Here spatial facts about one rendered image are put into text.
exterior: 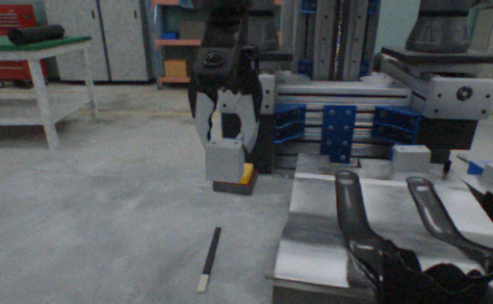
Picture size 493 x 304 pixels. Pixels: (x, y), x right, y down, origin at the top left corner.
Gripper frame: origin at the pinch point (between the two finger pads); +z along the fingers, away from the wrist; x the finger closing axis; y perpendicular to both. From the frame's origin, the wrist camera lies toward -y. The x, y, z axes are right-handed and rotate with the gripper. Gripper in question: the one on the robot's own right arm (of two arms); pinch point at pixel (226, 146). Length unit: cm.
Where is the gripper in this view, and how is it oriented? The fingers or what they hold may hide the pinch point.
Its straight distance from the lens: 49.3
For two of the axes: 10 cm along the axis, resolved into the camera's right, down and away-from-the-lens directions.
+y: 2.0, -3.8, 9.0
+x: -9.8, -0.8, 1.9
